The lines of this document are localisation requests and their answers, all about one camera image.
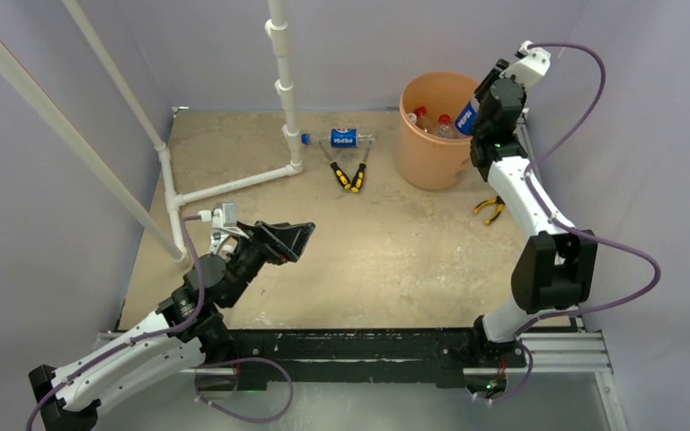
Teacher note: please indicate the orange plastic bin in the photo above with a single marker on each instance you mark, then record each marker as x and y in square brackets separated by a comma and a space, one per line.
[426, 161]

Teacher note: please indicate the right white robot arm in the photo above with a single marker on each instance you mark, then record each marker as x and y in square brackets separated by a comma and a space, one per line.
[555, 268]

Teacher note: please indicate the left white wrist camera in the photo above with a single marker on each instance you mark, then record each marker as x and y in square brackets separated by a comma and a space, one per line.
[223, 221]

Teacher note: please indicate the red handled adjustable wrench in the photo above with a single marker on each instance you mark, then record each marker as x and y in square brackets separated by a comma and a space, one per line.
[221, 243]

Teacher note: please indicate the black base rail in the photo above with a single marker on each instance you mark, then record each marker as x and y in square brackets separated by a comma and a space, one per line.
[415, 355]

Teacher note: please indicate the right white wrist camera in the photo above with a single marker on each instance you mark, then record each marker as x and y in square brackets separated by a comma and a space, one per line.
[532, 65]

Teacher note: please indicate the right yellow black screwdriver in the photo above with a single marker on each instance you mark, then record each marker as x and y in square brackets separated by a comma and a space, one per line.
[358, 179]

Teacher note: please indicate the Pepsi bottle blue label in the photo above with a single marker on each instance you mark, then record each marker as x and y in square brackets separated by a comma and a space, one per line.
[339, 138]
[465, 119]

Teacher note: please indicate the white PVC pipe frame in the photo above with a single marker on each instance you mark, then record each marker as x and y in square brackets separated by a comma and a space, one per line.
[19, 77]

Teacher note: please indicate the left yellow black screwdriver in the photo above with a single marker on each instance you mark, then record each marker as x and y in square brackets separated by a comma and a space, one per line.
[340, 176]

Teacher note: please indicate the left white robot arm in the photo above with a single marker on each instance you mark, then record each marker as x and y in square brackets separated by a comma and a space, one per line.
[186, 330]

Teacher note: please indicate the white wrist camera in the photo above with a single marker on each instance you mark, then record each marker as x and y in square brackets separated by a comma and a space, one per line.
[532, 65]
[223, 221]

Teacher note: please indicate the aluminium frame rail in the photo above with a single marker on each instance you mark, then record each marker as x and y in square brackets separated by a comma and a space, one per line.
[567, 349]

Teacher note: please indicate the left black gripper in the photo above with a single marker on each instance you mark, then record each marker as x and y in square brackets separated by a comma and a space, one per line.
[279, 241]

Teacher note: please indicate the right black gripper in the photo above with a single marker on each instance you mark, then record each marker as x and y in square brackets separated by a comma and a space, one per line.
[487, 83]

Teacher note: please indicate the yellow black screwdriver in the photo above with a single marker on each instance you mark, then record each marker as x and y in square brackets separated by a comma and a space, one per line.
[340, 176]
[358, 179]

